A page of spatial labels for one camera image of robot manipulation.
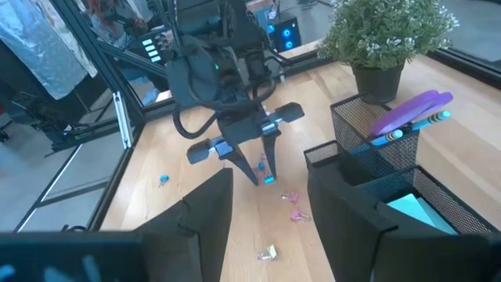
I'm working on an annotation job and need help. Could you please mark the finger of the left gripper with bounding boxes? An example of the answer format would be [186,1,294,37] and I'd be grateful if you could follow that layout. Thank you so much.
[261,131,282,183]
[225,147,260,187]

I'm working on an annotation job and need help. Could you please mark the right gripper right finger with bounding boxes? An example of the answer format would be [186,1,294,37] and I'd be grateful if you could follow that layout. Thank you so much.
[307,170,397,282]

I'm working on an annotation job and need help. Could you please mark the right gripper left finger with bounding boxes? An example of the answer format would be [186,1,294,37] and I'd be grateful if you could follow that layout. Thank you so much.
[135,168,235,282]

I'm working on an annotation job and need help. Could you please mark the teal sticky note pad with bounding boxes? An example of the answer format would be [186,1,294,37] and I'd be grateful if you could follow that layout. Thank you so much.
[385,192,460,237]

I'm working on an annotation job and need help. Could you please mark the yellow binder clip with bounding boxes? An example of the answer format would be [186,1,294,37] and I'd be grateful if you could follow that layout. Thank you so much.
[256,244,279,263]

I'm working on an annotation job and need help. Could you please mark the black mesh desk organizer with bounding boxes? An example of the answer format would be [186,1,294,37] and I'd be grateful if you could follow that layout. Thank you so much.
[303,92,501,282]

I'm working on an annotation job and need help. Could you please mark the purple handled scissors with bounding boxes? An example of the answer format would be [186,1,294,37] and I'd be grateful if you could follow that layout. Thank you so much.
[369,89,455,139]

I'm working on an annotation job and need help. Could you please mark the teal pencil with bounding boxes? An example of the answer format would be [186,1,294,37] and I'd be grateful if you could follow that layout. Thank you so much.
[408,110,452,133]

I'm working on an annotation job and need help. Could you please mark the black computer tower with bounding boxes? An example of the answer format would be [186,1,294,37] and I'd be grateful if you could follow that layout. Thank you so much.
[265,10,303,54]

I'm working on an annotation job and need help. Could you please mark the lit button control box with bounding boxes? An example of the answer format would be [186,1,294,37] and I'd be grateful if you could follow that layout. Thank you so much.
[139,36,164,64]

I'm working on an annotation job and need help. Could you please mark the green plant in black pot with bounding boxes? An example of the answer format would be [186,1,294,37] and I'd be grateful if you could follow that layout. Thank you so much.
[315,0,461,104]

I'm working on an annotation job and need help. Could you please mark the person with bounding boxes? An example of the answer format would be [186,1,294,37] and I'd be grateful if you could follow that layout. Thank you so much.
[85,0,152,38]

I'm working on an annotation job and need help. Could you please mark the silver foil sheet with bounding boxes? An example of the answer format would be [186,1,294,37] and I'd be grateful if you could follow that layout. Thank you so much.
[0,0,99,102]

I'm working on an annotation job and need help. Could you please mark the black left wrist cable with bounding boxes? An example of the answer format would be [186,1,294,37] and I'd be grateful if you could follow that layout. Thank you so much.
[171,76,277,140]

